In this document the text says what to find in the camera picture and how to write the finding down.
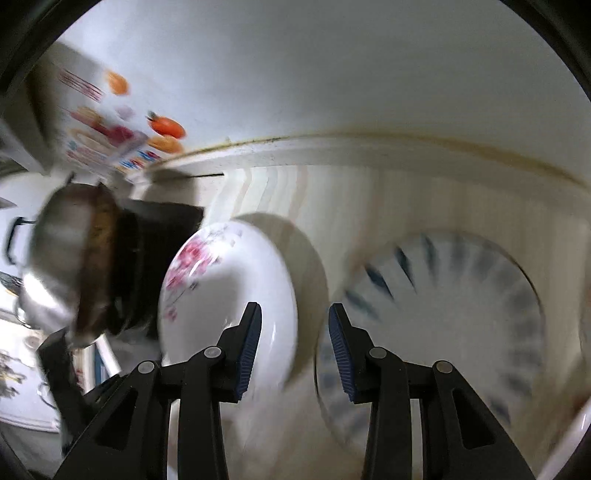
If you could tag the white plate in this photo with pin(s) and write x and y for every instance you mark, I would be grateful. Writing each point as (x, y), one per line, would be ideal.
(447, 295)
(221, 268)

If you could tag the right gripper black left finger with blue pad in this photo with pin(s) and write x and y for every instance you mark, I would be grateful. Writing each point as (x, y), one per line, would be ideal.
(128, 437)

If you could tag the stainless steel pot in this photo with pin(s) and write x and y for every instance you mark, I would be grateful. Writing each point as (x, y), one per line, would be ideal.
(68, 277)

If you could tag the colourful fruit wall sticker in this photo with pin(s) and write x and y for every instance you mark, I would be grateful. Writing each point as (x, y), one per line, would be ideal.
(100, 127)

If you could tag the black gas stove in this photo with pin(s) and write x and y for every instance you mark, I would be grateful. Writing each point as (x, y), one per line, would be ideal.
(147, 237)

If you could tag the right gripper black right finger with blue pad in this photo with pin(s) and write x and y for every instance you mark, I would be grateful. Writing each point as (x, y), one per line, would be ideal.
(461, 438)

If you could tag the striped beige table mat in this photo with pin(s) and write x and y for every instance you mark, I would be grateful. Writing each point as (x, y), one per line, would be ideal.
(326, 221)

